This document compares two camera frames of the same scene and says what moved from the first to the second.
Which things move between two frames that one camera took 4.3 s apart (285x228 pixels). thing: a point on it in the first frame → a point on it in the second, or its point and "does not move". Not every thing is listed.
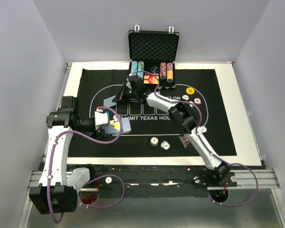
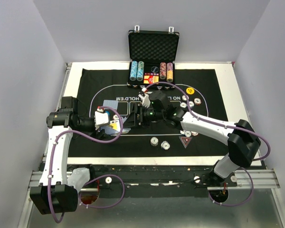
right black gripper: x=121 y=97 → x=144 y=121
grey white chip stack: x=154 y=141 does not move
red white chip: x=197 y=101 does not move
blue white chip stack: x=165 y=145 does not move
